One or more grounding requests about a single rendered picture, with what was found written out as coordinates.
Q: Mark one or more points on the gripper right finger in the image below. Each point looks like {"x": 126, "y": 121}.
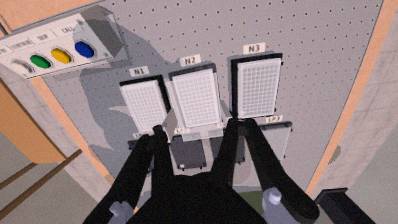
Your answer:
{"x": 284, "y": 202}

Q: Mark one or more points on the grey control panel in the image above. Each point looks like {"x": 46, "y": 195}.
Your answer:
{"x": 63, "y": 44}

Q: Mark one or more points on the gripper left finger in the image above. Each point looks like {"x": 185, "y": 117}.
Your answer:
{"x": 118, "y": 205}

